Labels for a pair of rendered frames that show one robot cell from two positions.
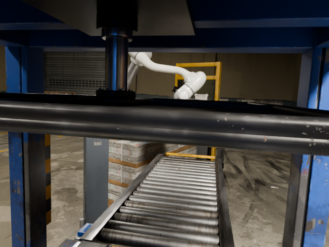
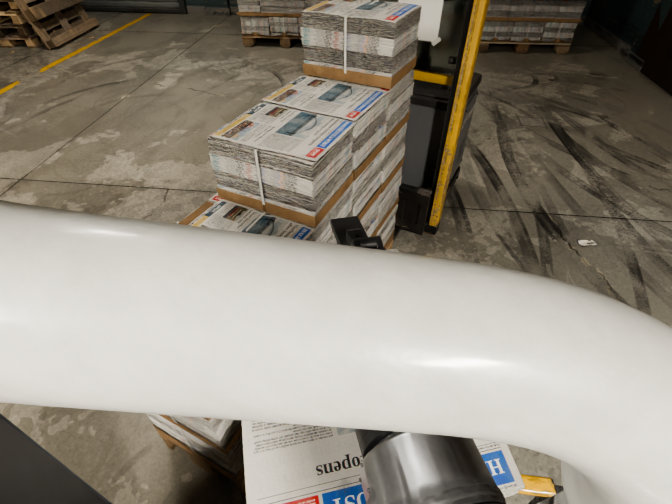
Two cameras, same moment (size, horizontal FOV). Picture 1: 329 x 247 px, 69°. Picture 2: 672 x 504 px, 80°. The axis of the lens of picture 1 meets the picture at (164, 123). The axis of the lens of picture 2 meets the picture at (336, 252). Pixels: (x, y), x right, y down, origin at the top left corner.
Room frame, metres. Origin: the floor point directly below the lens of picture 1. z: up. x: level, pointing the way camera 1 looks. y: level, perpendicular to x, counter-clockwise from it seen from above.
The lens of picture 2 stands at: (1.81, -0.03, 1.63)
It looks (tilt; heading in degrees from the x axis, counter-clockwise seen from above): 43 degrees down; 356
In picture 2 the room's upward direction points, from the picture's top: straight up
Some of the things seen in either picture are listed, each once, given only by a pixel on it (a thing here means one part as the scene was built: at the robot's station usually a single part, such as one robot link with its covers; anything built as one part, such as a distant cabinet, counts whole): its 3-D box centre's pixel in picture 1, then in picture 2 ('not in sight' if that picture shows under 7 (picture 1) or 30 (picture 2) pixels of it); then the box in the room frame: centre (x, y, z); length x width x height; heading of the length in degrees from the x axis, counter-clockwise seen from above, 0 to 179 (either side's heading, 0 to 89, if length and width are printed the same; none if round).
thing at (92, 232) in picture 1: (139, 187); not in sight; (1.47, 0.14, 0.74); 1.34 x 0.05 x 0.12; 169
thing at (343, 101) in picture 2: not in sight; (325, 96); (3.25, -0.10, 1.06); 0.37 x 0.28 x 0.01; 58
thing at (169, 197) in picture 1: (174, 200); not in sight; (1.22, -0.07, 0.77); 0.47 x 0.05 x 0.05; 79
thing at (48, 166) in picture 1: (39, 165); not in sight; (0.85, 0.45, 1.05); 0.05 x 0.05 x 0.45; 79
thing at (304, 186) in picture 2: not in sight; (284, 162); (3.00, 0.05, 0.95); 0.38 x 0.29 x 0.23; 60
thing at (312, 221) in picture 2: not in sight; (286, 184); (3.00, 0.05, 0.86); 0.38 x 0.29 x 0.04; 60
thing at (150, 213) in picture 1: (167, 217); not in sight; (1.03, -0.03, 0.77); 0.47 x 0.05 x 0.05; 79
